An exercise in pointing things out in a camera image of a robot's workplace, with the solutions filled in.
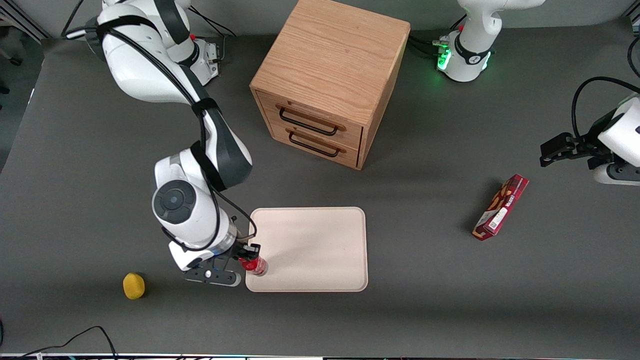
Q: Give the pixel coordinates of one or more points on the aluminium frame rail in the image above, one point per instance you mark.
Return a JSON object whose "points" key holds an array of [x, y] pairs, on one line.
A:
{"points": [[22, 20]]}

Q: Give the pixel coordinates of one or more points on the wooden drawer front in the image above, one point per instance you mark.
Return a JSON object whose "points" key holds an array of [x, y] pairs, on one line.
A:
{"points": [[315, 117], [320, 145]]}

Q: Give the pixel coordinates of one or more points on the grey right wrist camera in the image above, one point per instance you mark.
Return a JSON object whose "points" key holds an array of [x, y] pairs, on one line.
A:
{"points": [[212, 276]]}

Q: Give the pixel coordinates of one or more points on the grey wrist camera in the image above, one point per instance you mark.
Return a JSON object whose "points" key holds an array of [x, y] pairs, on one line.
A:
{"points": [[620, 175], [212, 276]]}

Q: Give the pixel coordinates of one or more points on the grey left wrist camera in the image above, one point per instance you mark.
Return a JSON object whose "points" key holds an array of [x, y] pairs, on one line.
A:
{"points": [[620, 175]]}

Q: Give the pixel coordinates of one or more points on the red snack box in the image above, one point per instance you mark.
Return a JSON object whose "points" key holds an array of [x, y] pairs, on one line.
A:
{"points": [[501, 207]]}

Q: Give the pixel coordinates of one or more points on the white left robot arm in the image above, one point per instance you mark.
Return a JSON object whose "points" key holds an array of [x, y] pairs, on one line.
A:
{"points": [[470, 50]]}

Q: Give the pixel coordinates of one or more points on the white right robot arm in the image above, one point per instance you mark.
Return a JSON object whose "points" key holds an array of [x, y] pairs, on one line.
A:
{"points": [[135, 65]]}

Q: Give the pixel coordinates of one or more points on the beige plastic tray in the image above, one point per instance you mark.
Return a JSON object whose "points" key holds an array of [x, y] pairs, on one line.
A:
{"points": [[310, 249]]}

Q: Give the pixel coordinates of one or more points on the wooden drawer cabinet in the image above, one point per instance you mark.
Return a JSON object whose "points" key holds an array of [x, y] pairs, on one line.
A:
{"points": [[330, 55]]}

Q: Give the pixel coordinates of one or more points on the red coke bottle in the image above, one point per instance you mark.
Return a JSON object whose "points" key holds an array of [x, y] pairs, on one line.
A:
{"points": [[259, 267]]}

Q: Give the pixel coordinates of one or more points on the yellow lemon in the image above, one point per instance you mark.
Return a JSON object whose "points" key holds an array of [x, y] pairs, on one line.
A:
{"points": [[133, 286]]}

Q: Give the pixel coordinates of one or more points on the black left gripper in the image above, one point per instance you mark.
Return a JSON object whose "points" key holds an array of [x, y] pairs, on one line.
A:
{"points": [[588, 146]]}

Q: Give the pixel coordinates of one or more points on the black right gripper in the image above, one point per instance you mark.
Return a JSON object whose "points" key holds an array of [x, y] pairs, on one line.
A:
{"points": [[243, 249]]}

